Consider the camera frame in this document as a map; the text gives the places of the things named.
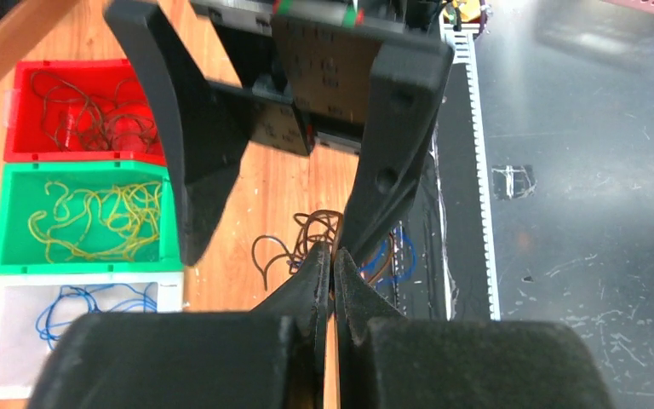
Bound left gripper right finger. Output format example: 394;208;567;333
333;249;404;408

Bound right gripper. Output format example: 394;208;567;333
104;1;454;266

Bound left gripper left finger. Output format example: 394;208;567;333
252;242;331;408

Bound wire bundle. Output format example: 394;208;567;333
250;209;418;291

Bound red plastic bin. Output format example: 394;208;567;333
3;59;165;166

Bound green plastic bin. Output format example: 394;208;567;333
0;160;182;275

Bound wooden tray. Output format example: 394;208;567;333
0;0;77;80

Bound white plastic bin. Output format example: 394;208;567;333
0;272;184;400

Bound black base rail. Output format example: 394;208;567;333
394;25;503;322

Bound yellow wires in green bin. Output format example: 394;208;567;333
26;180;164;265

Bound brown wires in red bin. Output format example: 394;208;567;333
29;70;162;153

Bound sorted wires in bin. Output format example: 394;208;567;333
34;282;160;352

